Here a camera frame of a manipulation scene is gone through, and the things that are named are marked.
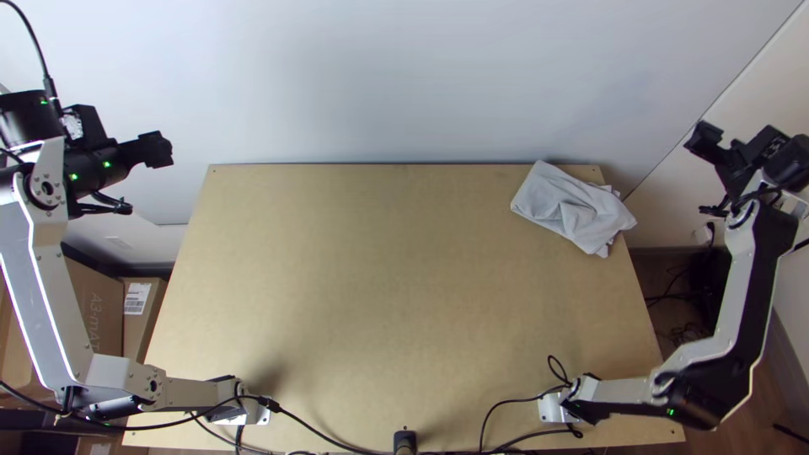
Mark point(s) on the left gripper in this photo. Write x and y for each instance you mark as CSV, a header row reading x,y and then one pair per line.
x,y
152,150

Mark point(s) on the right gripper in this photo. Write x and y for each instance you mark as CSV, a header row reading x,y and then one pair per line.
x,y
706,140

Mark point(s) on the grey t-shirt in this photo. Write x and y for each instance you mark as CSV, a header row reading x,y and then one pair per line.
x,y
569,205

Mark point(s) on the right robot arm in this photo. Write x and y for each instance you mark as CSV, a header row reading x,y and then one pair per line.
x,y
752,272

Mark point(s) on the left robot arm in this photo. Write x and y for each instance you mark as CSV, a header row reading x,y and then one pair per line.
x,y
38,284

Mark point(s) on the brown cardboard box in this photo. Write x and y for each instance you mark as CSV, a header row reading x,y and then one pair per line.
x,y
95,316

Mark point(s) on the cardboard box with white label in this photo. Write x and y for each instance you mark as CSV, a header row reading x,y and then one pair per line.
x,y
148,328

